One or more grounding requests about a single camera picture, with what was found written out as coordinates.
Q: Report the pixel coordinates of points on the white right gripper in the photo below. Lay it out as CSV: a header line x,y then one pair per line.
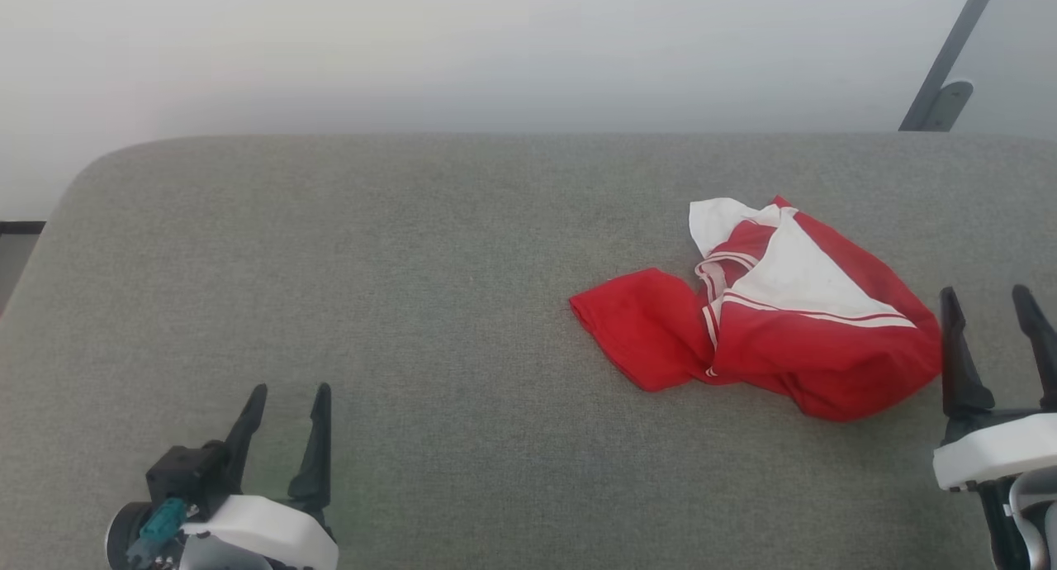
x,y
999,453

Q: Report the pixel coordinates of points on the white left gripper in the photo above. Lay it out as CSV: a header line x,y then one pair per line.
x,y
264,533

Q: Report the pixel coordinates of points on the red and white garment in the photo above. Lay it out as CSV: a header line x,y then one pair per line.
x,y
826,355

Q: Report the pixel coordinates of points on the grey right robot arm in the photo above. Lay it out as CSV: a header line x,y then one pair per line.
x,y
1032,520

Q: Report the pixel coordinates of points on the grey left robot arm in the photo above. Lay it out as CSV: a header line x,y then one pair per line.
x,y
124,541

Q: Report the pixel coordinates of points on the dark metal bar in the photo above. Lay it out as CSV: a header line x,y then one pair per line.
x,y
951,49

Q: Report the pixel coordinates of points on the black baseboard strip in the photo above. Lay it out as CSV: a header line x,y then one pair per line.
x,y
21,227

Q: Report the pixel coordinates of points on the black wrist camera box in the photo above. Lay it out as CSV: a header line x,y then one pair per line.
x,y
186,471

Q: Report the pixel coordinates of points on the grey metal bracket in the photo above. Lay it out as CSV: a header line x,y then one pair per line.
x,y
950,103

